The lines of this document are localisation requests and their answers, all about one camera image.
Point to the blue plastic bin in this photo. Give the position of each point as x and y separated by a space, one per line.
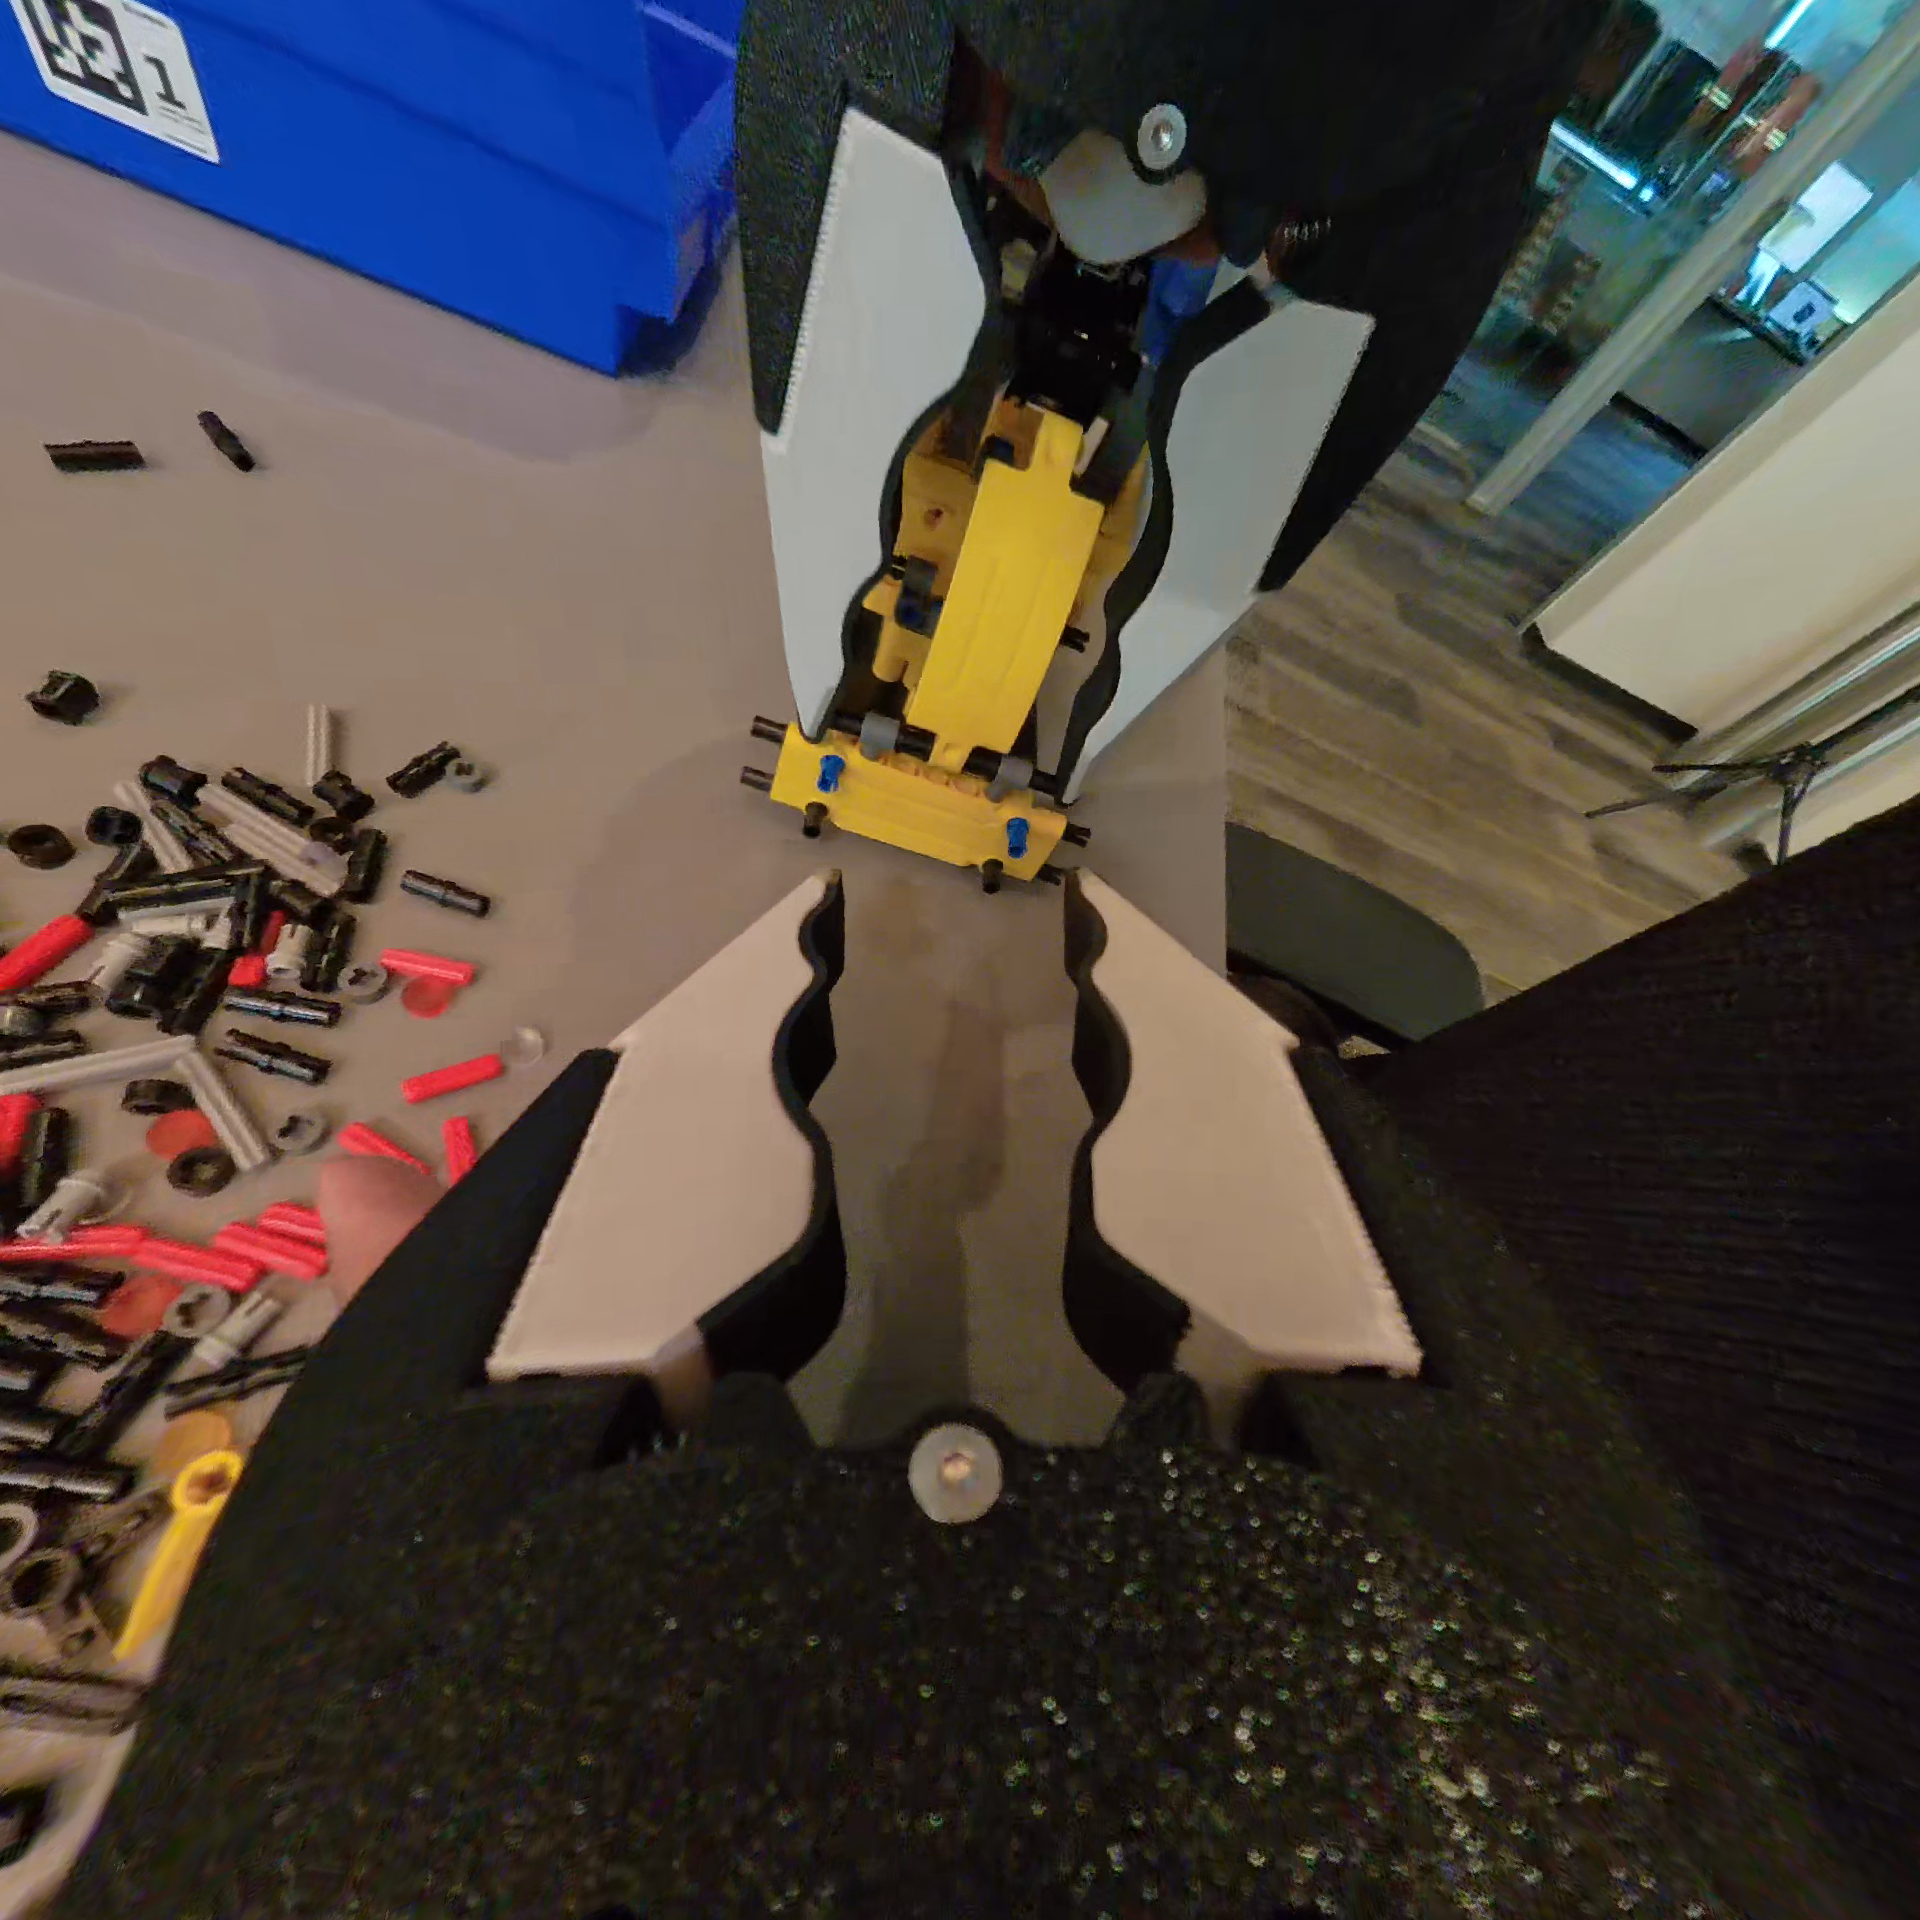
453 135

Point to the black tripod stand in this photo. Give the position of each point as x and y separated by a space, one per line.
1770 772

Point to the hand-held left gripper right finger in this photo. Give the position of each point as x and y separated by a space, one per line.
1237 1187

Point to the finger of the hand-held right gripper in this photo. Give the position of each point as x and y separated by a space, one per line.
863 330
1245 453

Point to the black chair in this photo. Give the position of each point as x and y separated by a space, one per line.
1348 931

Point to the person's left hand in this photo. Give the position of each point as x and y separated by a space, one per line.
365 1215

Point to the pile of toy brick parts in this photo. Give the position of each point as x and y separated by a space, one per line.
180 963

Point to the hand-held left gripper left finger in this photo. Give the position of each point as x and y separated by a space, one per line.
661 1187

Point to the yellow toy brick model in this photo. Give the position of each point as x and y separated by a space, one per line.
996 598

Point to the yellow toy lever with hole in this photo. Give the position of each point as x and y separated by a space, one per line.
177 1546

